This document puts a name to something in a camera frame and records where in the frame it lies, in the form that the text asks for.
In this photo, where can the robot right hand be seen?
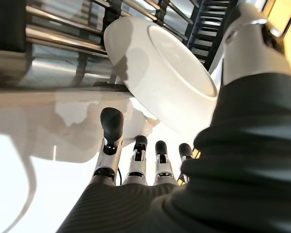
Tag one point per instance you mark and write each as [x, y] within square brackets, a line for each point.
[232, 182]

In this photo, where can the small black sink drying rack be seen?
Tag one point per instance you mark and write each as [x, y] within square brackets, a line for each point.
[63, 38]

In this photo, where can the stainless steel kitchen sink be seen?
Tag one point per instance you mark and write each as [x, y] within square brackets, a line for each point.
[51, 69]

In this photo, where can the beige round ceramic plate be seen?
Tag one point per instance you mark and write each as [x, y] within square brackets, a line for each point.
[160, 72]

